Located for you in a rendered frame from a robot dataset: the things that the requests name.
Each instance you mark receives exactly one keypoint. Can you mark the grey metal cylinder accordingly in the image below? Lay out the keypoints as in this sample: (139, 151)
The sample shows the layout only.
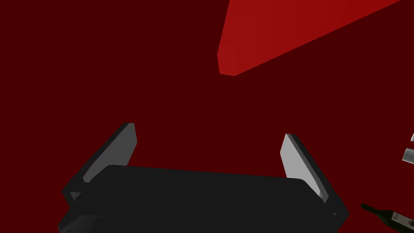
(409, 153)

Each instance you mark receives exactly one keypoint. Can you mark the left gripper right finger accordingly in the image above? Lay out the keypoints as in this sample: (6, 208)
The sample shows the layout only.
(299, 158)

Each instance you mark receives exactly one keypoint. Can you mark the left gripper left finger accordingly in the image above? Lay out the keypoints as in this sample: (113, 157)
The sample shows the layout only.
(113, 152)

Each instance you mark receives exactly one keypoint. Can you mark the dark wine bottle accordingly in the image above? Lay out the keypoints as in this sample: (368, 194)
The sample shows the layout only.
(389, 216)

